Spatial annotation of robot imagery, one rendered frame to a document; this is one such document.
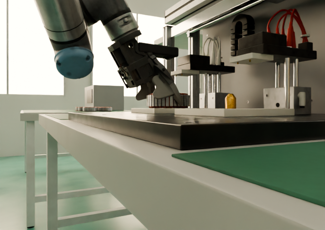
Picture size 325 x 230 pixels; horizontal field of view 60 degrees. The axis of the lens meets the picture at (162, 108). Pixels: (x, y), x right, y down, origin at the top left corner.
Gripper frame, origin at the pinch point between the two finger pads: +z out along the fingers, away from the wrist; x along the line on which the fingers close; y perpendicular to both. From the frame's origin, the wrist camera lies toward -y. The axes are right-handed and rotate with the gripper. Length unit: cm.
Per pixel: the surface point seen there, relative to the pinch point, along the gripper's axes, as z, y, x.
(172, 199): -8, 26, 50
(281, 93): 4.2, -11.1, 25.0
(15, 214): 49, 73, -168
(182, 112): -2.4, 7.7, 19.8
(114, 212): 58, 19, -90
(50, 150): 9, 30, -89
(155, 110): -2.5, 7.5, 7.5
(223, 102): 6.6, -12.7, 3.7
